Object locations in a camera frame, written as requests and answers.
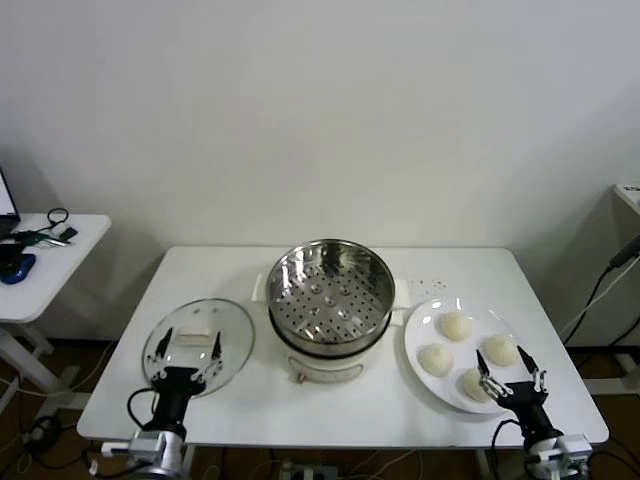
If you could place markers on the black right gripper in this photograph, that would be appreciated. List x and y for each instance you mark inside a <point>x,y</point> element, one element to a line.
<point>530,410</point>

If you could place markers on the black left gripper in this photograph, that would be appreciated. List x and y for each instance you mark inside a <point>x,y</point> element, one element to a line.
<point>172,400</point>

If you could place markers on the white steamed baozi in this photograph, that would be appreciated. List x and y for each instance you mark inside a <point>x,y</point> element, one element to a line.
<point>456,327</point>
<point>472,386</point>
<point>501,349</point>
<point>435,360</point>

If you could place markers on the round glass pot lid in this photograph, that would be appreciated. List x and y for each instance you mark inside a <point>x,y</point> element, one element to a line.
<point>230,330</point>

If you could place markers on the perforated steel steamer basket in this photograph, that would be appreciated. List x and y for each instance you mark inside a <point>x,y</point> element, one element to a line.
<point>330,305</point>

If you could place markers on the round white plate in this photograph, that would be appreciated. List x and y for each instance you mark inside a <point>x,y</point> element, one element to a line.
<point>465,357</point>

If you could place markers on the white table leg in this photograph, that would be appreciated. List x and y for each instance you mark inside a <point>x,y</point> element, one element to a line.
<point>189,465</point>
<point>482,465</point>

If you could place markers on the white electric cooker pot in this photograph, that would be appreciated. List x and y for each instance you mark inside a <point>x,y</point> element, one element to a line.
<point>325,371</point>

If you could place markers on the white side table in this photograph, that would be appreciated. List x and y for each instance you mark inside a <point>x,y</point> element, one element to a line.
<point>65,270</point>

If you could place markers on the small black device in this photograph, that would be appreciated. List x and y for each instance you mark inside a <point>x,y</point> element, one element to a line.
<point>69,232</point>

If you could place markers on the grey floor power strip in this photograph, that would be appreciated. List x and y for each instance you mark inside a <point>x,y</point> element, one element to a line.
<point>310,472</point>

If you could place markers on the white cabinet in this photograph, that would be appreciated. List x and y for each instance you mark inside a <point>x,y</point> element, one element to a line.
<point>627,197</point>

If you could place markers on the open black laptop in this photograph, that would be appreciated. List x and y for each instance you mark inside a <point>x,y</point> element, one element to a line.
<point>6,195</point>

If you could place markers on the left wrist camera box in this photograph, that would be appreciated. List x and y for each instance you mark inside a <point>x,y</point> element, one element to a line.
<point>147,446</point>

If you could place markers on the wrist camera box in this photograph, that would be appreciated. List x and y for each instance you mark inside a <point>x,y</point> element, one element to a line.
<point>147,446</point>
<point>572,447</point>

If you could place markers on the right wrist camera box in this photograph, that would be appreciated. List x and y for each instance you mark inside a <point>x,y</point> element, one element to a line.
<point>572,447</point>

